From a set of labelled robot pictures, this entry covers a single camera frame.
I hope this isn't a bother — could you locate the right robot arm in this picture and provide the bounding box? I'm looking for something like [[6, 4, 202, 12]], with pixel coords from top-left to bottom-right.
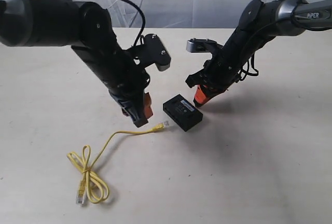
[[186, 0, 331, 107]]

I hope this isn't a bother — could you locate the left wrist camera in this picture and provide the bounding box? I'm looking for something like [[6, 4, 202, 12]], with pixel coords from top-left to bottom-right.
[[127, 33, 172, 72]]

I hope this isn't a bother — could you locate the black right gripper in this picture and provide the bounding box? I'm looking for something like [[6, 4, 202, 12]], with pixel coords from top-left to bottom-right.
[[185, 28, 253, 108]]

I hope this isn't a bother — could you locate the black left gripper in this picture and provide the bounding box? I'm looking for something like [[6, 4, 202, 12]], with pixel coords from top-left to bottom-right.
[[71, 24, 153, 128]]

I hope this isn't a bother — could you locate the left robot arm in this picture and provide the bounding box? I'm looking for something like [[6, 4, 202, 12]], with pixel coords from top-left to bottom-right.
[[1, 0, 150, 127]]

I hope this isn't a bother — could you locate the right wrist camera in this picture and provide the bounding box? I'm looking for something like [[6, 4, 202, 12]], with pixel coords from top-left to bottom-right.
[[186, 38, 223, 55]]

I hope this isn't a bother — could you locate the yellow ethernet cable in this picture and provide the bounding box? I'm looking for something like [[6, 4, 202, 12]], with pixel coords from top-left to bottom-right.
[[67, 120, 171, 205]]

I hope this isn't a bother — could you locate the black network switch box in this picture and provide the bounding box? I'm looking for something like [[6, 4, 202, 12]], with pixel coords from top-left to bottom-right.
[[163, 94, 203, 132]]

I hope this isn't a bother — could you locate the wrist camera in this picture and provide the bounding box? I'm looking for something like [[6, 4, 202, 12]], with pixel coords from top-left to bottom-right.
[[186, 38, 223, 55], [127, 33, 172, 72]]

